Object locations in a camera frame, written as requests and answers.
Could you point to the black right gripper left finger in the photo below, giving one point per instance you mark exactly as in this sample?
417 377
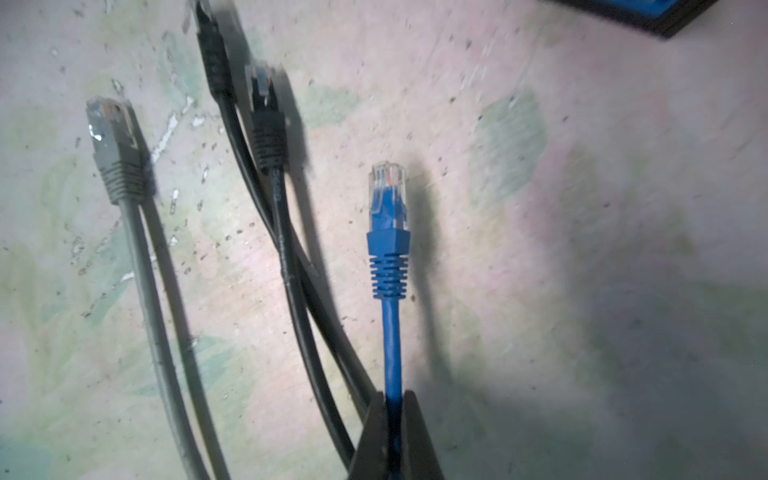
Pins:
370 461

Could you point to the black network switch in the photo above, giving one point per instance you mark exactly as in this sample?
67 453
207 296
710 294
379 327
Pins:
660 18

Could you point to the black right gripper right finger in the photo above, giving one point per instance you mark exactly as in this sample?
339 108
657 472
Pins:
419 460

